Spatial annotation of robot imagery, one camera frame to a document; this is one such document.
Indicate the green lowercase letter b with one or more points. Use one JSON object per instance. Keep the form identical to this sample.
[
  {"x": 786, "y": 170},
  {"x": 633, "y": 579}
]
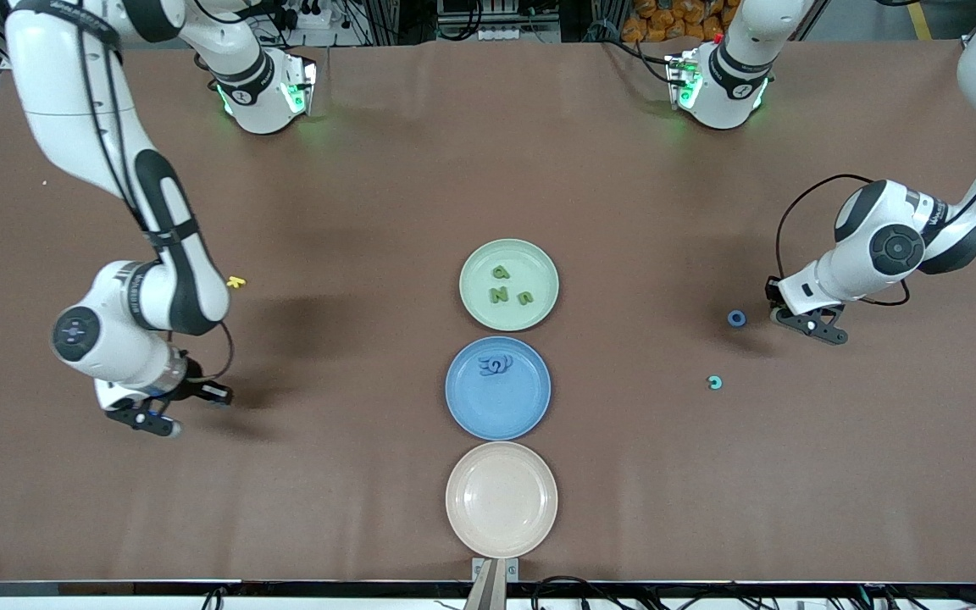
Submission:
[{"x": 501, "y": 273}]

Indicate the green capital letter N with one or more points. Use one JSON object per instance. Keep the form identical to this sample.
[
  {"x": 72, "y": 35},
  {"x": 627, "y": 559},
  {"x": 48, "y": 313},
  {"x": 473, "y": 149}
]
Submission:
[{"x": 498, "y": 295}]

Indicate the blue lowercase letter a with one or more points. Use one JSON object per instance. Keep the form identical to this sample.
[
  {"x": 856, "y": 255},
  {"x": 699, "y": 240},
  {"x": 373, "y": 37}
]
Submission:
[{"x": 496, "y": 365}]

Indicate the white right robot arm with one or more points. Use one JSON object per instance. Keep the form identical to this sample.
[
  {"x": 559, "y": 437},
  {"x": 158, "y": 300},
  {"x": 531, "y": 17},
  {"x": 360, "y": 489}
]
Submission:
[{"x": 56, "y": 93}]

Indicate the blue letter O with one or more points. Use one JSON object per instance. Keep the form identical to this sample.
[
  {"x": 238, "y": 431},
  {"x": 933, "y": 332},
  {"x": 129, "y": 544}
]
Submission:
[{"x": 730, "y": 318}]

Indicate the cyan lowercase letter c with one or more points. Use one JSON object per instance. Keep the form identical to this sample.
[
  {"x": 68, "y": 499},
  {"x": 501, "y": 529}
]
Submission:
[{"x": 711, "y": 383}]

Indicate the light green plate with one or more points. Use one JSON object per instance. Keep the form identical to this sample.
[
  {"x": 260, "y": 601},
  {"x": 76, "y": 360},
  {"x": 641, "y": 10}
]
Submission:
[{"x": 530, "y": 267}]

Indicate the blue plate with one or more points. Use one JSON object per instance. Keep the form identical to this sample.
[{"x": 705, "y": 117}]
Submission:
[{"x": 498, "y": 407}]

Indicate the brown table cover sheet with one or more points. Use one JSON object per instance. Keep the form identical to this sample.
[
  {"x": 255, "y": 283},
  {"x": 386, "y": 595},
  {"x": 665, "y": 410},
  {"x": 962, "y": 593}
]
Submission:
[{"x": 590, "y": 508}]

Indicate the orange packets pile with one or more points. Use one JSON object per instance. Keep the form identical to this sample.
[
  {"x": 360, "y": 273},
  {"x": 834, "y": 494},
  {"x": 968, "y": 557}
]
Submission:
[{"x": 666, "y": 21}]

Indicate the beige plate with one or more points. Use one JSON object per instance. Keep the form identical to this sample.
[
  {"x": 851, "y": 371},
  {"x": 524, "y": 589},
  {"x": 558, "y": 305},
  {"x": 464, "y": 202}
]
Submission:
[{"x": 501, "y": 500}]

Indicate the white power strip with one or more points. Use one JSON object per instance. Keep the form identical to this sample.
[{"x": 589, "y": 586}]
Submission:
[
  {"x": 505, "y": 34},
  {"x": 314, "y": 15}
]

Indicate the black table edge rail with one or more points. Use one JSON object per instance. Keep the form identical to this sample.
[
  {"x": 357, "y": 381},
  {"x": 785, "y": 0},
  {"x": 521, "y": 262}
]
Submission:
[{"x": 115, "y": 589}]

